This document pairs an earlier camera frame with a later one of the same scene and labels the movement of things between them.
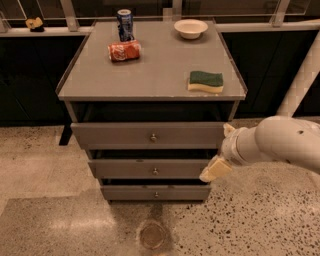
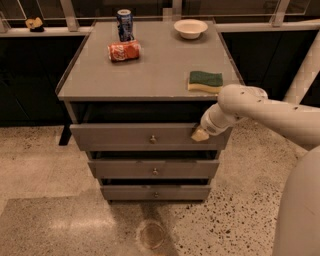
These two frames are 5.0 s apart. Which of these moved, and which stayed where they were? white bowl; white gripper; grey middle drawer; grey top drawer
Moved: white gripper
Stayed: grey middle drawer; grey top drawer; white bowl
